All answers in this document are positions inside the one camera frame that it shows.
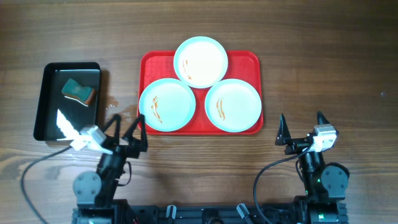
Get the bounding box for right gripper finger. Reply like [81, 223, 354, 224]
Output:
[317, 111, 330, 125]
[275, 114, 292, 146]

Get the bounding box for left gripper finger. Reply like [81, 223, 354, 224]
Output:
[121, 113, 148, 144]
[102, 113, 122, 146]

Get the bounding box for light blue plate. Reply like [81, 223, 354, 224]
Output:
[173, 36, 228, 88]
[205, 78, 262, 133]
[139, 78, 196, 132]

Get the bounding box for green and orange sponge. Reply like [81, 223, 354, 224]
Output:
[62, 78, 96, 106]

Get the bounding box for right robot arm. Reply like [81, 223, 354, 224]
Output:
[275, 111, 349, 203]

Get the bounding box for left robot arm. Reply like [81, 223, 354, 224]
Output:
[71, 114, 148, 208]

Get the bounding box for red plastic tray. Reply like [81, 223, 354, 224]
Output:
[138, 50, 262, 136]

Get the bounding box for black rectangular water tray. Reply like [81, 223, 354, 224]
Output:
[33, 62, 102, 141]

